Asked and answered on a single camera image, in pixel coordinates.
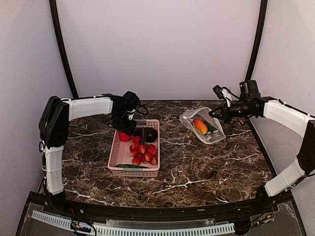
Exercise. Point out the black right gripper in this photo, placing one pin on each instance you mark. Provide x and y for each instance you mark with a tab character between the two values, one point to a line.
225	115

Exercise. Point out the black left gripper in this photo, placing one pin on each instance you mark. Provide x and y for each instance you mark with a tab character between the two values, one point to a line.
129	130

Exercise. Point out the red tomato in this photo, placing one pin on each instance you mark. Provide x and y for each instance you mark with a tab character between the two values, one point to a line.
124	137

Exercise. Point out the green avocado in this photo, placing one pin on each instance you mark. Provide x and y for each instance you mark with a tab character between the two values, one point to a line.
210	127

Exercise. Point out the clear zip top bag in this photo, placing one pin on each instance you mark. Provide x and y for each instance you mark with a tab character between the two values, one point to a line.
188	117

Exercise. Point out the red orange mango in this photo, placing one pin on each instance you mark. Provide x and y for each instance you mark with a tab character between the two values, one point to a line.
201	126

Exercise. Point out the dark purple eggplant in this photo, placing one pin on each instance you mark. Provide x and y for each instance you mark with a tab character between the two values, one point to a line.
150	134

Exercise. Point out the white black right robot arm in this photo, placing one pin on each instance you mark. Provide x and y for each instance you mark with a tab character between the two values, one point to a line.
287	133

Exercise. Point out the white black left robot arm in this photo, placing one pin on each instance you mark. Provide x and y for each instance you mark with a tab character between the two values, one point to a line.
55	128

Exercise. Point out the pink perforated plastic basket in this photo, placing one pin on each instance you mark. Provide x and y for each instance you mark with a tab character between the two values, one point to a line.
120	154

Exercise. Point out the green cucumber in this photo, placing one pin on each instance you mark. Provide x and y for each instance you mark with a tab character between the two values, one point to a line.
129	166

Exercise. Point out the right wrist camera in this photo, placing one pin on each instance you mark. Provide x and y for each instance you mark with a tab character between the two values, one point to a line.
225	93

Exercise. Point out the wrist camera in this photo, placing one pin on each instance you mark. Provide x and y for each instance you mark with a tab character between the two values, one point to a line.
225	93
140	109

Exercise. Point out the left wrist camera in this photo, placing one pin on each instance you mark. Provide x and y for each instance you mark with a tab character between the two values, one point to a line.
140	109

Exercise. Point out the black right corner post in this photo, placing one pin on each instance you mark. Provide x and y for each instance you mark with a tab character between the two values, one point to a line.
257	39

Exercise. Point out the black corner post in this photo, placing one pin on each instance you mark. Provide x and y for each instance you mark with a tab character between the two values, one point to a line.
61	47
257	39

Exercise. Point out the black front rail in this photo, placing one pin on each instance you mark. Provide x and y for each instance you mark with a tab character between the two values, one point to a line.
239	212

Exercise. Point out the white slotted cable duct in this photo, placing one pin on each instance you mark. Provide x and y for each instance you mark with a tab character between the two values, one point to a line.
141	228

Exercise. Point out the black left corner post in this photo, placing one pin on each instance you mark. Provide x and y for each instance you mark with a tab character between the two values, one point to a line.
61	47

